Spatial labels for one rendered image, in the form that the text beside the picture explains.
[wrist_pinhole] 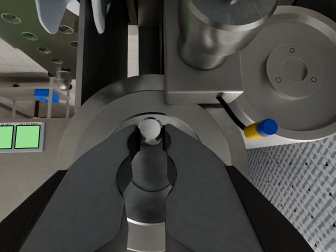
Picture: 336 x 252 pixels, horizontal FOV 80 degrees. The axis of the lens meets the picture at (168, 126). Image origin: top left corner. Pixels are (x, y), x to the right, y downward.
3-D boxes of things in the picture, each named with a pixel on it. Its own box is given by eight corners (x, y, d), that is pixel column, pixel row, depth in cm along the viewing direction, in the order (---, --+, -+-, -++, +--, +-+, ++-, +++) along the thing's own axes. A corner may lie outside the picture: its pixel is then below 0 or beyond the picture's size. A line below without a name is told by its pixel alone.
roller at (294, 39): (352, 4, 18) (379, 139, 16) (240, 95, 43) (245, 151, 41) (219, 4, 17) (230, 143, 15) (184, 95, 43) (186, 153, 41)
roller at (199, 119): (225, 87, 16) (239, 248, 14) (185, 132, 41) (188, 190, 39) (74, 90, 15) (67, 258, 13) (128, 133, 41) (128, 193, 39)
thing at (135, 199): (92, 228, 13) (97, 111, 14) (101, 219, 15) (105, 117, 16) (211, 225, 13) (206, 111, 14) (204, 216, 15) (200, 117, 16)
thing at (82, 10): (89, -77, 19) (80, 111, 16) (127, 51, 43) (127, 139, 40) (83, -77, 19) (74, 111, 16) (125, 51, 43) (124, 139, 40)
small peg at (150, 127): (144, 146, 11) (132, 123, 11) (147, 149, 14) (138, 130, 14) (167, 134, 11) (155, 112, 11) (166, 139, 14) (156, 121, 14)
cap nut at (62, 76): (68, 69, 48) (67, 88, 47) (75, 76, 52) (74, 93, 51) (53, 70, 48) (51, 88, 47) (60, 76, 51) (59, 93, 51)
